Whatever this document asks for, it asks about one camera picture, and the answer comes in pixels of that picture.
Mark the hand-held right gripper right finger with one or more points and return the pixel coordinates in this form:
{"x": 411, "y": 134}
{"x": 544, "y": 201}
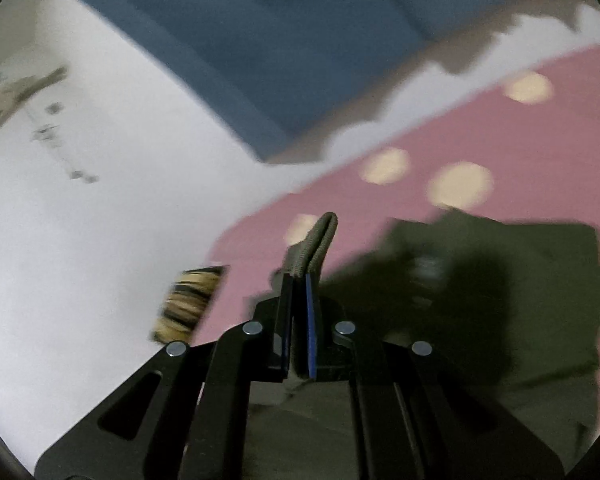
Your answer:
{"x": 310, "y": 330}

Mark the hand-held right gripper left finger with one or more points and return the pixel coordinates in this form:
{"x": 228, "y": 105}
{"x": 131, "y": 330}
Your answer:
{"x": 284, "y": 325}

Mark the olive green garment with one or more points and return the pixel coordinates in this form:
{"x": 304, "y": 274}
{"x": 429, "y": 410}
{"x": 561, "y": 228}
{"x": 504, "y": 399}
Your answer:
{"x": 480, "y": 285}

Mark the yellow black striped cloth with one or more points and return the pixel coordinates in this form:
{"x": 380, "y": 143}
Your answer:
{"x": 185, "y": 305}

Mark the pink polka dot blanket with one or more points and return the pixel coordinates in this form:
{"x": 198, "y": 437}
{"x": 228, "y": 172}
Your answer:
{"x": 530, "y": 160}

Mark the beige wall bracket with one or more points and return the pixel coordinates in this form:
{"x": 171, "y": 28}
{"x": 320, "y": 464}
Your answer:
{"x": 10, "y": 97}

